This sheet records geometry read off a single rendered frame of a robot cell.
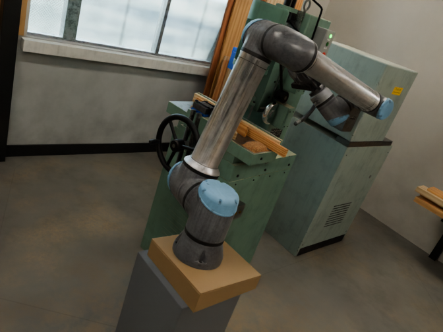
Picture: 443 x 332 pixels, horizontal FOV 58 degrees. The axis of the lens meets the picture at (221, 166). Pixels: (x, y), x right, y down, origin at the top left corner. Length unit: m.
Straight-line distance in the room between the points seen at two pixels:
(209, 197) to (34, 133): 2.04
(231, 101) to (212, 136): 0.14
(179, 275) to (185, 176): 0.35
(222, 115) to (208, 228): 0.40
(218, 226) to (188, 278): 0.20
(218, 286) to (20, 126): 2.11
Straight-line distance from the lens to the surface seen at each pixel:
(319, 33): 2.13
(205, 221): 1.36
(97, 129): 3.34
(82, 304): 2.10
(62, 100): 3.13
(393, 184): 4.08
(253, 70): 1.42
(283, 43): 1.34
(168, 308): 1.46
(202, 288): 1.36
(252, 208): 2.23
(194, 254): 1.42
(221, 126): 1.43
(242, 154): 1.82
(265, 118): 2.03
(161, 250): 1.47
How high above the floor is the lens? 1.51
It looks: 23 degrees down
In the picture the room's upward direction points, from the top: 19 degrees clockwise
